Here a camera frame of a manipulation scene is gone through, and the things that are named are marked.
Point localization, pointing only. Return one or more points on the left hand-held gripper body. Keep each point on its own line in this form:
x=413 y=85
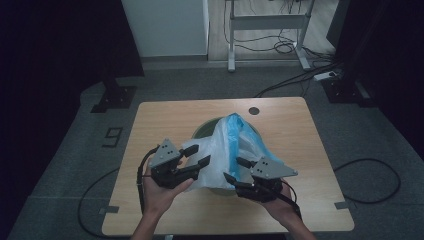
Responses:
x=165 y=156

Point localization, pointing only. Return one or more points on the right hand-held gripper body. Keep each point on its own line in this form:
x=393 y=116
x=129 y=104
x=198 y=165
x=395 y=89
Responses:
x=270 y=170

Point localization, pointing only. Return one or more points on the green round trash bin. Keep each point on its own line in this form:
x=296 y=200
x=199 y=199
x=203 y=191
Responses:
x=203 y=131

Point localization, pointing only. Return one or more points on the white and blue plastic bag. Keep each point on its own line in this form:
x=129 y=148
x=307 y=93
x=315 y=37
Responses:
x=220 y=150

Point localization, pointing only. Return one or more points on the person's right hand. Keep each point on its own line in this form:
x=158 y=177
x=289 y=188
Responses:
x=283 y=208

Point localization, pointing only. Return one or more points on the person's left hand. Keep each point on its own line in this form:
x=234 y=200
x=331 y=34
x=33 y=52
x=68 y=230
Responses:
x=156 y=198

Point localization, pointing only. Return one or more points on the dark round table grommet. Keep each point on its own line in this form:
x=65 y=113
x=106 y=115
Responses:
x=253 y=110

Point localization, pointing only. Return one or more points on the black stand base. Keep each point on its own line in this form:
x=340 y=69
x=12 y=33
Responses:
x=115 y=98
x=343 y=91

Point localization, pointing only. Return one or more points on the grey tape piece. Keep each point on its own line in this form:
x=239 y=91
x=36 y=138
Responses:
x=109 y=210
x=341 y=205

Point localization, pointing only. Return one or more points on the white power strip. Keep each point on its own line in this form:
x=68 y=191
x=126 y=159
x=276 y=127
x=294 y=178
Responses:
x=325 y=76

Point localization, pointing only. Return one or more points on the white cabinet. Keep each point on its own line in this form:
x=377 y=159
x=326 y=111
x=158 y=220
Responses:
x=166 y=26

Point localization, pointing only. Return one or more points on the dark curtain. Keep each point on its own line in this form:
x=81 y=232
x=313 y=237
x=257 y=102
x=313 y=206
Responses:
x=393 y=50
x=50 y=50

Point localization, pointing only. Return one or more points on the white metal desk frame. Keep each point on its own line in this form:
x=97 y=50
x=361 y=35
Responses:
x=266 y=21

